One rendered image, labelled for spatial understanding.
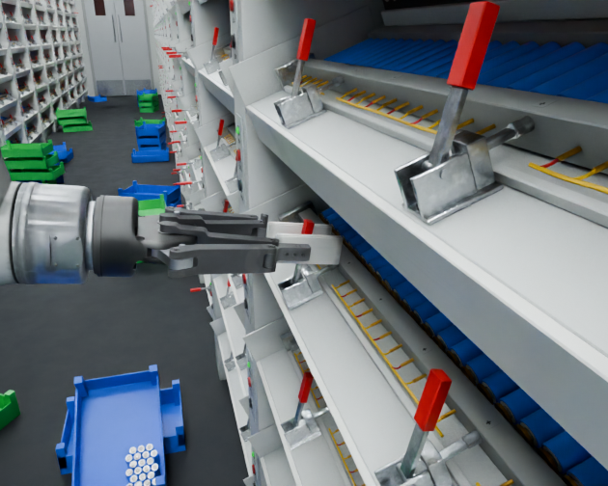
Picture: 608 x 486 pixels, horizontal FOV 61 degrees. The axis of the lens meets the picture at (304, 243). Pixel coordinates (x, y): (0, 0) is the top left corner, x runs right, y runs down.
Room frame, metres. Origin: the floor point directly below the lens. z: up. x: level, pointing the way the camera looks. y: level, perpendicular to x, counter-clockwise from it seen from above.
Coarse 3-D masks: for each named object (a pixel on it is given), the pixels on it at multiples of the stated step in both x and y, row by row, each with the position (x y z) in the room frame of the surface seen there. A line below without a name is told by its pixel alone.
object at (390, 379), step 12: (312, 264) 0.54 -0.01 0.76; (324, 288) 0.49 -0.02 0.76; (336, 300) 0.46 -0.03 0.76; (348, 324) 0.42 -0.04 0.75; (360, 336) 0.39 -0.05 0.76; (372, 348) 0.37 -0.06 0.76; (372, 360) 0.37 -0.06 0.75; (384, 372) 0.34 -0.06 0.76; (396, 384) 0.33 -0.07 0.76; (408, 408) 0.30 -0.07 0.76; (432, 432) 0.27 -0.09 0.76; (456, 468) 0.24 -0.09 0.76; (456, 480) 0.23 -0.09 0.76
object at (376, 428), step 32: (288, 192) 0.68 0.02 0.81; (352, 288) 0.48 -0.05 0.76; (288, 320) 0.46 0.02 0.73; (320, 320) 0.44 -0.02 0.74; (320, 352) 0.40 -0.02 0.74; (352, 352) 0.38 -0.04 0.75; (384, 352) 0.37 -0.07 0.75; (320, 384) 0.36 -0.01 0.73; (352, 384) 0.35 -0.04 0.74; (384, 384) 0.34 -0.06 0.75; (416, 384) 0.33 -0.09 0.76; (352, 416) 0.31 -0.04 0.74; (384, 416) 0.31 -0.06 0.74; (352, 448) 0.29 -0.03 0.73; (384, 448) 0.28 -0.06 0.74; (480, 448) 0.26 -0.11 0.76; (480, 480) 0.24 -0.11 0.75
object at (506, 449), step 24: (312, 216) 0.63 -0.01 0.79; (360, 264) 0.48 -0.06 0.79; (360, 288) 0.44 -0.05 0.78; (384, 288) 0.42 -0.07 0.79; (384, 312) 0.39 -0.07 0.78; (384, 336) 0.38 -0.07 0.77; (408, 336) 0.35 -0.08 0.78; (408, 360) 0.34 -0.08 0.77; (432, 360) 0.32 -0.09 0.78; (408, 384) 0.32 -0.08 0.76; (456, 384) 0.29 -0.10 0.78; (456, 408) 0.28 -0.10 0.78; (480, 408) 0.26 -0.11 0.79; (480, 432) 0.25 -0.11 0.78; (504, 432) 0.24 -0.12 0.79; (504, 456) 0.23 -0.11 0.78; (528, 456) 0.22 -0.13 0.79; (528, 480) 0.21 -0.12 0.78; (552, 480) 0.21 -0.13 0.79
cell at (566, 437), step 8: (552, 440) 0.23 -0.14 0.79; (560, 440) 0.23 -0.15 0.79; (568, 440) 0.23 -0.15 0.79; (544, 448) 0.23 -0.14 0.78; (552, 448) 0.23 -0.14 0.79; (560, 448) 0.23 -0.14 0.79; (568, 448) 0.23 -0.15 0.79; (576, 448) 0.22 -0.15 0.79; (584, 448) 0.22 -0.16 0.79; (552, 456) 0.23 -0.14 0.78; (560, 456) 0.22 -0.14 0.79; (568, 456) 0.22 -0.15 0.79; (576, 456) 0.22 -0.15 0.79; (584, 456) 0.22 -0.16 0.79; (560, 464) 0.22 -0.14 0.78; (568, 464) 0.22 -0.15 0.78; (576, 464) 0.22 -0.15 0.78; (560, 472) 0.22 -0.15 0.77
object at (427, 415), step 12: (432, 372) 0.24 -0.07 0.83; (444, 372) 0.24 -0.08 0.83; (432, 384) 0.24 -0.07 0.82; (444, 384) 0.24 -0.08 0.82; (432, 396) 0.24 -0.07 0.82; (444, 396) 0.24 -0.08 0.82; (420, 408) 0.24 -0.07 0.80; (432, 408) 0.23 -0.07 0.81; (420, 420) 0.24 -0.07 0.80; (432, 420) 0.23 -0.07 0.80; (420, 432) 0.24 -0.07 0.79; (408, 444) 0.24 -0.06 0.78; (420, 444) 0.23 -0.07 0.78; (408, 456) 0.24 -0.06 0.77; (408, 468) 0.23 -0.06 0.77; (420, 468) 0.24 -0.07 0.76
